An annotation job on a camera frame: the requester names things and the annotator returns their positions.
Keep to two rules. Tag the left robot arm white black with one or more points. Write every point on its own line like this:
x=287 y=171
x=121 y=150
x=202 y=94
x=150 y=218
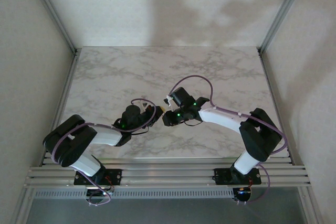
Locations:
x=68 y=142

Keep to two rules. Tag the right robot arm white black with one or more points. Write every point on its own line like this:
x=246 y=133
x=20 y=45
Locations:
x=220 y=119

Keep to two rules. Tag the circuit board with LED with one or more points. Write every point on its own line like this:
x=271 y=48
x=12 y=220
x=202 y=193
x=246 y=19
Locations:
x=101 y=193
x=241 y=193

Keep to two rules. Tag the aluminium rail base frame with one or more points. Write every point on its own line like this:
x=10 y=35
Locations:
x=170 y=174

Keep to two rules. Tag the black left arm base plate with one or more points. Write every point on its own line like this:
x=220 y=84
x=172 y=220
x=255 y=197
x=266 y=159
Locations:
x=115 y=175

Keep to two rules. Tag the aluminium table side rail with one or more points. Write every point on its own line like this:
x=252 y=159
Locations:
x=271 y=82
x=63 y=103

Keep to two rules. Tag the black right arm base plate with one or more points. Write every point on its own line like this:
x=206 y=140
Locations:
x=221 y=175

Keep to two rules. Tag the aluminium frame post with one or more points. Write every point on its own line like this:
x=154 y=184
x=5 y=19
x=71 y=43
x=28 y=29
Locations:
x=284 y=11
x=53 y=11

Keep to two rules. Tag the aluminium frame leg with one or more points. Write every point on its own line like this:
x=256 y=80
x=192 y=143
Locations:
x=309 y=205
x=22 y=205

